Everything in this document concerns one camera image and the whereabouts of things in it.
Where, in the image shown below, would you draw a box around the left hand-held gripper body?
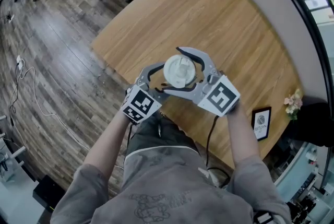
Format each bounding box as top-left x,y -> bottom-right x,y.
121,77 -> 170,125

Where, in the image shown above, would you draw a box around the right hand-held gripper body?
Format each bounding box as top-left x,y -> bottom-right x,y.
192,68 -> 241,117

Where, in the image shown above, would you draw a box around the white bottle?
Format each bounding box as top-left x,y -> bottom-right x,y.
162,54 -> 198,89

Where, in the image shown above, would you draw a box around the white bottle lid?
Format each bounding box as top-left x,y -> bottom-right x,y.
169,56 -> 195,81

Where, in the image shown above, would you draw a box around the person's right forearm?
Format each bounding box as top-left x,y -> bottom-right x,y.
225,104 -> 262,174

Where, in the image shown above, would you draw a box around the person's left forearm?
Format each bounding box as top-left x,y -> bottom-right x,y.
83,110 -> 137,179

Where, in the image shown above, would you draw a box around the dark shorts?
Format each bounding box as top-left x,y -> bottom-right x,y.
124,110 -> 201,160

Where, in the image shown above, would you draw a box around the black framed picture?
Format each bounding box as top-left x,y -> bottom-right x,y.
251,106 -> 272,142

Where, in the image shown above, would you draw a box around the pale flower bouquet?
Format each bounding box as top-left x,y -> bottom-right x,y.
283,88 -> 304,121

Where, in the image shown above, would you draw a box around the grey printed shirt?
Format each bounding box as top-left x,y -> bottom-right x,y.
50,146 -> 293,224

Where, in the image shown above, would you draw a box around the black bulky object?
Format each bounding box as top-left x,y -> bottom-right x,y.
281,102 -> 334,148

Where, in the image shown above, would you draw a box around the white power adapter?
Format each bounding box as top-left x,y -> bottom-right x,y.
16,55 -> 26,70

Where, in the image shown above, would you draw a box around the black box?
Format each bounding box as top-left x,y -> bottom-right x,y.
32,174 -> 66,214

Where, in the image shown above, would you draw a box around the white desk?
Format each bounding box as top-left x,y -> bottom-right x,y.
0,170 -> 45,224

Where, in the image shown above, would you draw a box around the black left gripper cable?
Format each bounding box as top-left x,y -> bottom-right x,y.
126,123 -> 134,156

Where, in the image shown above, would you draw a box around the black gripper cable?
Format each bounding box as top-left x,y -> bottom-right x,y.
126,123 -> 134,156
205,115 -> 232,187

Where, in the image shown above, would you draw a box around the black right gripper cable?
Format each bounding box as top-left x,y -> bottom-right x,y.
205,115 -> 232,187

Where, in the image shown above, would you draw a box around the white floor cable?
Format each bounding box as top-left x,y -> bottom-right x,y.
9,62 -> 91,152

